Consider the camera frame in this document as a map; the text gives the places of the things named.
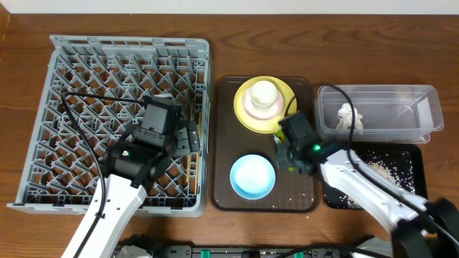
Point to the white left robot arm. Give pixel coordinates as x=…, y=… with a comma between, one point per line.
x=129, y=169

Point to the black waste tray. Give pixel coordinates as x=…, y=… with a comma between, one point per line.
x=413, y=150

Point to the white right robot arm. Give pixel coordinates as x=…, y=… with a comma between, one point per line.
x=417, y=227

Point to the clear plastic waste bin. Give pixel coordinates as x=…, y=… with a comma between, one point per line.
x=391, y=113

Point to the wooden chopstick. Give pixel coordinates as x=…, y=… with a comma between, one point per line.
x=199, y=125
x=188, y=168

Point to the light blue bowl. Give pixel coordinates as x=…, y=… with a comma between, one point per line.
x=252, y=177

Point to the rice and food scraps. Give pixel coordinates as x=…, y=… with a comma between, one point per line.
x=395, y=166

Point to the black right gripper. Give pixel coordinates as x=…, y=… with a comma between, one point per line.
x=284, y=154

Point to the yellow orange snack wrapper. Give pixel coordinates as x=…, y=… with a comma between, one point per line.
x=279, y=137

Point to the yellow plate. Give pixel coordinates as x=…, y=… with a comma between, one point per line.
x=265, y=126

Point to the grey plastic dish rack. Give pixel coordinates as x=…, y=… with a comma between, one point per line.
x=90, y=97

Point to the black rail with green clips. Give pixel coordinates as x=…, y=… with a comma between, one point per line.
x=140, y=245

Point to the brown plastic serving tray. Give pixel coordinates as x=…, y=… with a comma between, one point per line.
x=292, y=192

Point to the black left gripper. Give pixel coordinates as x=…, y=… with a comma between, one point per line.
x=184, y=136

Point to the white cup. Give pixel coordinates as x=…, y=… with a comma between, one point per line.
x=263, y=94

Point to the white napkin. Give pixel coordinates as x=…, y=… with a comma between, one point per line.
x=345, y=118

